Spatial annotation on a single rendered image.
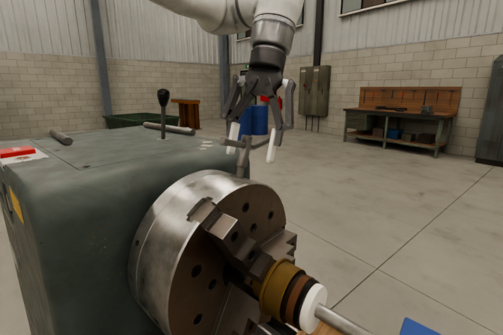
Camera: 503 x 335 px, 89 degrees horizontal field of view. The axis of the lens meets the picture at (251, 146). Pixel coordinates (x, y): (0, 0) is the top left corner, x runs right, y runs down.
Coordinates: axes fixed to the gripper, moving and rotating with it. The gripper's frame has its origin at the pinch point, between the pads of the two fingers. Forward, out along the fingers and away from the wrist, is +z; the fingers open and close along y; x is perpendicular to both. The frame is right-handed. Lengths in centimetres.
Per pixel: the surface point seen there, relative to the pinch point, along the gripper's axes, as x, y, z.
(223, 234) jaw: 15.9, -4.6, 13.5
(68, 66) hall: -478, 866, -138
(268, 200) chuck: -0.1, -5.8, 10.2
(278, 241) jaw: -1.6, -9.0, 18.2
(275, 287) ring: 11.4, -12.7, 20.4
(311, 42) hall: -748, 168, -353
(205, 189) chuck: 11.3, 2.5, 8.8
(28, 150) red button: 15, 48, 10
